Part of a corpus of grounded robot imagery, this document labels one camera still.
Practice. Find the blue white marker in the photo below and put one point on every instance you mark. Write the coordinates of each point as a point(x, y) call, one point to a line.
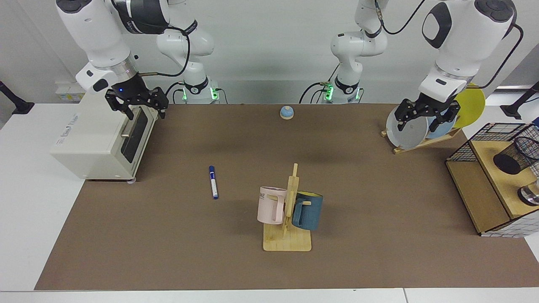
point(213, 181)

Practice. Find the black mesh pen holder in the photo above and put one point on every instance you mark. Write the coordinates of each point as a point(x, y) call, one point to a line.
point(509, 162)

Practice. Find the light blue plate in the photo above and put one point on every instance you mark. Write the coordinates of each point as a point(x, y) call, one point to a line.
point(442, 129)

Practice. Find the grey plate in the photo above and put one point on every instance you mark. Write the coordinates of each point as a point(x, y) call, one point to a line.
point(410, 132)

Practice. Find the wooden plate rack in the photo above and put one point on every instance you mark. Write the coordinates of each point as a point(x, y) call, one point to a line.
point(421, 144)

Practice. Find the yellow plate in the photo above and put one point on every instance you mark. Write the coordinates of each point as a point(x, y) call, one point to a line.
point(471, 105)

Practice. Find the pale toaster oven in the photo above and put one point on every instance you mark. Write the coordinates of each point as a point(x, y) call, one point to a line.
point(84, 143)

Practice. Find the small blue round thing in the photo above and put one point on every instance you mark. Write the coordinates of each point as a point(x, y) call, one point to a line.
point(286, 112)

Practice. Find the teal mug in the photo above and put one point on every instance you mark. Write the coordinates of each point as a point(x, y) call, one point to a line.
point(309, 212)

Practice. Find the pink mug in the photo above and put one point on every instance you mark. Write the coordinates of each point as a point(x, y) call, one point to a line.
point(269, 206)

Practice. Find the brown table cloth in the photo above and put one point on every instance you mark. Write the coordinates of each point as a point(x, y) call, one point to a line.
point(210, 252)

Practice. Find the wooden mug stand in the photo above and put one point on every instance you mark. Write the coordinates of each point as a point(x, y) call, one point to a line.
point(288, 242)

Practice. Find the wall socket yellow label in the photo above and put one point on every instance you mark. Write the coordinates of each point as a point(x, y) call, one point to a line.
point(69, 93)

